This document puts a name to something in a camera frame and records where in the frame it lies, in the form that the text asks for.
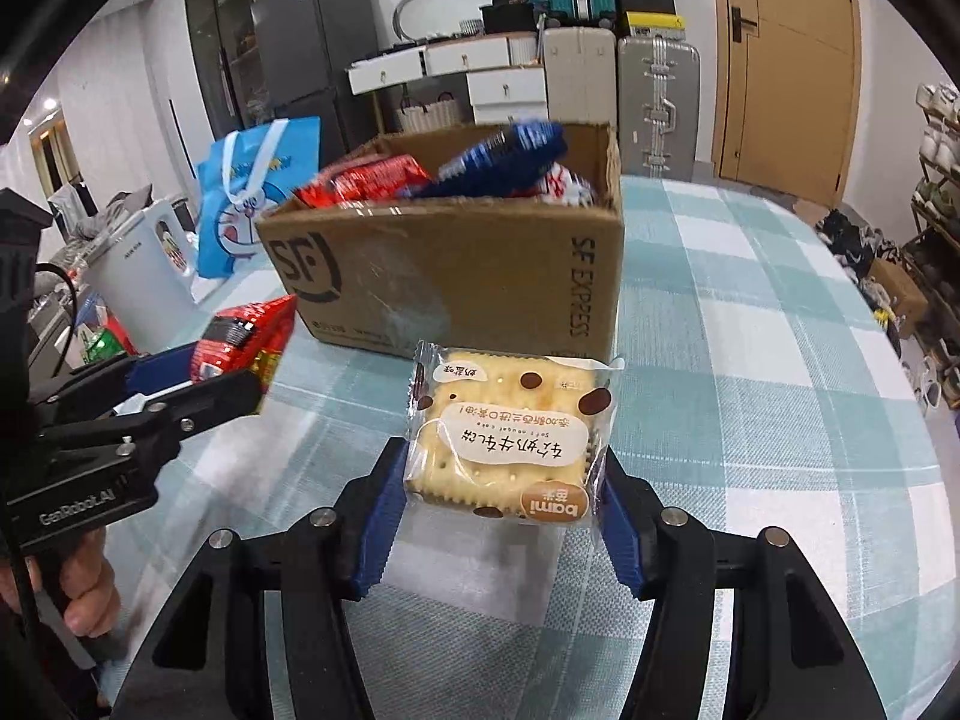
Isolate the blue snack packet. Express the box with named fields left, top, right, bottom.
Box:
left=412, top=120, right=568, bottom=200

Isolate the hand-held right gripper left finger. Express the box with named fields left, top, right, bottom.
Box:
left=97, top=435, right=412, bottom=720

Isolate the person's left hand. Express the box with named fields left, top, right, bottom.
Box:
left=0, top=526, right=122, bottom=640

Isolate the white appliance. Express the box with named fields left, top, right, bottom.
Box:
left=96, top=195, right=203, bottom=350

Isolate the pile of shoes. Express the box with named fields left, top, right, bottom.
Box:
left=814, top=208, right=910, bottom=332

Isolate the red dark-striped snack packet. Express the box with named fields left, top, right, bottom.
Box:
left=187, top=295, right=299, bottom=395

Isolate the dark refrigerator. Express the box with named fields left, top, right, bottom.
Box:
left=251, top=0, right=383, bottom=158

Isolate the shoe rack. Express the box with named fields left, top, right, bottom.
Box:
left=904, top=82, right=960, bottom=410

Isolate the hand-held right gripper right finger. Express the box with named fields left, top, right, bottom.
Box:
left=598, top=446, right=887, bottom=720

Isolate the green box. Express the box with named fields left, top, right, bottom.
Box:
left=79, top=311, right=128, bottom=362

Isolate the green checked tablecloth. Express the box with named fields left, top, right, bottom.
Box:
left=97, top=176, right=943, bottom=720

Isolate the brown cardboard box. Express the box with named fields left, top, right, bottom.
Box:
left=255, top=121, right=625, bottom=359

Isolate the black cable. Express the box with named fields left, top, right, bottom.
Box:
left=30, top=262, right=85, bottom=377

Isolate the glass door cabinet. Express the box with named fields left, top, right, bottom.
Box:
left=184, top=0, right=260, bottom=140

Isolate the white basket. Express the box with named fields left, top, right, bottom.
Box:
left=396, top=92, right=463, bottom=135

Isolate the red triangular chip bag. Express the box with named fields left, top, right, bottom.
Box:
left=295, top=155, right=434, bottom=210

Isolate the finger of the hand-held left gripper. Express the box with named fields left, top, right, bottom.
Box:
left=37, top=371, right=265, bottom=467
left=54, top=345, right=205, bottom=422

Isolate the small brown floor box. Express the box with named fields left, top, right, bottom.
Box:
left=870, top=259, right=932, bottom=339

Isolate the clear cracker packet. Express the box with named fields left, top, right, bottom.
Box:
left=403, top=340, right=626, bottom=535

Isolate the large white red snack bag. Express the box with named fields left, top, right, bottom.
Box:
left=536, top=163, right=598, bottom=206

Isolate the beige suitcase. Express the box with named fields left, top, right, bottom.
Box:
left=541, top=26, right=620, bottom=128

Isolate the white drawer cabinet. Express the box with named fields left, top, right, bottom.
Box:
left=346, top=34, right=548, bottom=125

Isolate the wooden door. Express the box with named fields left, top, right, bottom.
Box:
left=709, top=0, right=862, bottom=208

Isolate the silver suitcase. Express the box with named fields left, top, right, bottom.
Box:
left=616, top=36, right=703, bottom=182

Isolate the blue cartoon tote bag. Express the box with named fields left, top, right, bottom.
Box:
left=195, top=118, right=322, bottom=280

